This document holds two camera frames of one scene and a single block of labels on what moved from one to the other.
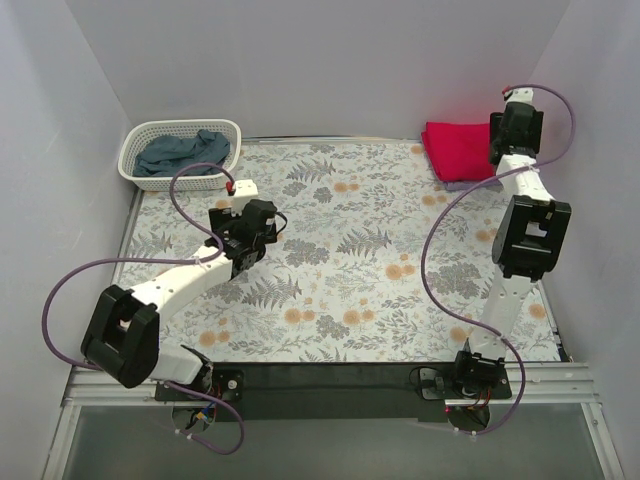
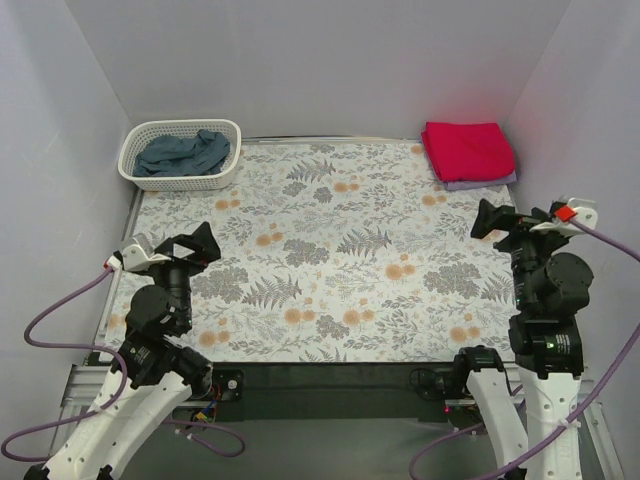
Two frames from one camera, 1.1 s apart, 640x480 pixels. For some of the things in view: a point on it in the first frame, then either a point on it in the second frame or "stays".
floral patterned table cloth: (375, 261) stays
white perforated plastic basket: (153, 151) stays
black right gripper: (498, 151) -> (516, 235)
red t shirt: (459, 151) stays
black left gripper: (220, 220) -> (179, 258)
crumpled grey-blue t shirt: (166, 155) stays
